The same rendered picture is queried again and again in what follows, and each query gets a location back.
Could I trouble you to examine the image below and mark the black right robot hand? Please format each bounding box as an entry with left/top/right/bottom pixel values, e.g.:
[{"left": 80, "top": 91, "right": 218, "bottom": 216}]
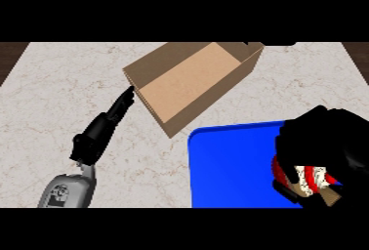
[{"left": 271, "top": 104, "right": 369, "bottom": 209}]

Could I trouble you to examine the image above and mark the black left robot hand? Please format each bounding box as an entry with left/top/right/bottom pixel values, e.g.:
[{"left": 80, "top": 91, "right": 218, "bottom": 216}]
[{"left": 69, "top": 85, "right": 137, "bottom": 167}]

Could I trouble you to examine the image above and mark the red and white cupcake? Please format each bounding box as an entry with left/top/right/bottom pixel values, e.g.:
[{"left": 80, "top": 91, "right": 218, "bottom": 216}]
[{"left": 271, "top": 155, "right": 344, "bottom": 207}]

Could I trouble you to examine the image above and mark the blue tray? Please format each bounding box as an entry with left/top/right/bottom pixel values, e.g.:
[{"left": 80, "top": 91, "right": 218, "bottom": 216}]
[{"left": 187, "top": 120, "right": 344, "bottom": 209}]

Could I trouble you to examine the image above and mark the brown cardboard box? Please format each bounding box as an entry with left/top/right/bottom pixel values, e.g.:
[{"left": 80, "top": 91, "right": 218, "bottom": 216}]
[{"left": 121, "top": 41, "right": 267, "bottom": 140}]

